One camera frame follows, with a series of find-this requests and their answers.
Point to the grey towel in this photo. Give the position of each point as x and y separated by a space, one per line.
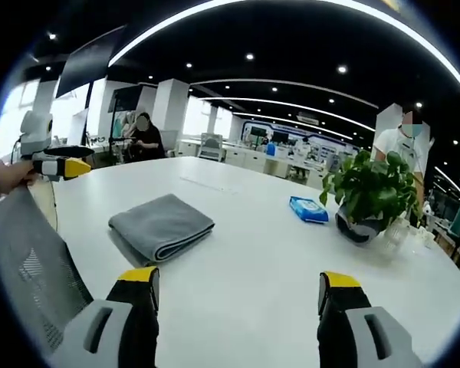
165 224

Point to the person's left hand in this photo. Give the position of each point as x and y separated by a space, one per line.
9 176

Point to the black tripod stand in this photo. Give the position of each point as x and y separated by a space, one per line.
117 119

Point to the black hanging screen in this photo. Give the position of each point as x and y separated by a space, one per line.
82 67

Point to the grey mesh office chair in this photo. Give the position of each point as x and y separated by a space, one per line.
30 260

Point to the clear glass bottle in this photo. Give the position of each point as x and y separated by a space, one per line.
396 235

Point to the blue wet wipes packet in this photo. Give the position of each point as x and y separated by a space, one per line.
307 209

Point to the green potted plant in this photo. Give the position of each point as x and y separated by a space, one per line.
368 188

